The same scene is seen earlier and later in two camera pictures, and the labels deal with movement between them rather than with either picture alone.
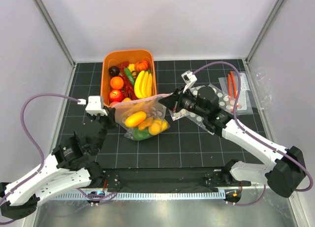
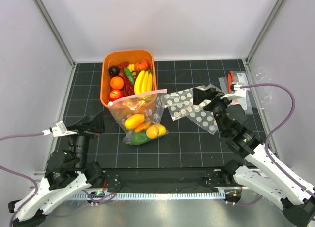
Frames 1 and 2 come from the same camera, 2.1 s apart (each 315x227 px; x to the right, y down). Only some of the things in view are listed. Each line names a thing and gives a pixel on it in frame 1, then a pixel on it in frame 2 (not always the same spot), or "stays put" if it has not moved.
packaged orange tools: (228, 86) stays put
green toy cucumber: (128, 73) stays put
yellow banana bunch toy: (164, 125) → (162, 130)
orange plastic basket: (112, 58) stays put
